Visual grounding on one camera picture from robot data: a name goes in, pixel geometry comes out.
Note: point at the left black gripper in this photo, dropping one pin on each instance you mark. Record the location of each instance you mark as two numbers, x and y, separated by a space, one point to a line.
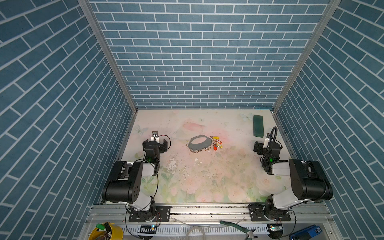
163 147

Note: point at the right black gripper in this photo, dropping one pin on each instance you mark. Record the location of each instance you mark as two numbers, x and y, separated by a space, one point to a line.
260 145

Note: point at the metal key organizer plate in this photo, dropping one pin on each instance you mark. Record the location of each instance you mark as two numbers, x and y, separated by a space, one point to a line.
200 143

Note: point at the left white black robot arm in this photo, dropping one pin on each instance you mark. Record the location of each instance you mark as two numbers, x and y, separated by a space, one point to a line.
123 184

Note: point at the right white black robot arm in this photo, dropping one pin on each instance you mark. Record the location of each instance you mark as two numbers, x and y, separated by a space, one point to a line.
309 182

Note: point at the green rectangular block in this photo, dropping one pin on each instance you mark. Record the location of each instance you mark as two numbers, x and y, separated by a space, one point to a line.
258 126

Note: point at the clear plastic tube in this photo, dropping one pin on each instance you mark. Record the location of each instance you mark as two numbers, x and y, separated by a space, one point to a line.
196 230

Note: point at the yellow tape roll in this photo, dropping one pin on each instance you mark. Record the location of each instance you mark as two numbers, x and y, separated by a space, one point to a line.
107 231

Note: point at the blue device box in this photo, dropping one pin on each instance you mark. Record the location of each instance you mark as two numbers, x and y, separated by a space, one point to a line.
306 233

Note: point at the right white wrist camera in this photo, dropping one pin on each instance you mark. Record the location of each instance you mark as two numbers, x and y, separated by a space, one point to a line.
266 142

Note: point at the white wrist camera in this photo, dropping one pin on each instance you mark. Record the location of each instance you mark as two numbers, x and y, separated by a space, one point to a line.
154 136
266 142

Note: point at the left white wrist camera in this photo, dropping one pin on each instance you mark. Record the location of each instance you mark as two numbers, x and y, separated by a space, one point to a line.
154 136

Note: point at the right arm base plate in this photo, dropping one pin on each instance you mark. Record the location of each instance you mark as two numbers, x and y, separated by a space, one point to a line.
262 213

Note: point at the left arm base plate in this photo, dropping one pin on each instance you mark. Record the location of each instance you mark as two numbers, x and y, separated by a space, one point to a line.
162 212

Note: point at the aluminium front rail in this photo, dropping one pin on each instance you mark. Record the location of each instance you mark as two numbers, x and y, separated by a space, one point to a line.
208 217

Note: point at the green-handled pliers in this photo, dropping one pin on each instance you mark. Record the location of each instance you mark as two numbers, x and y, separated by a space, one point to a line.
250 235

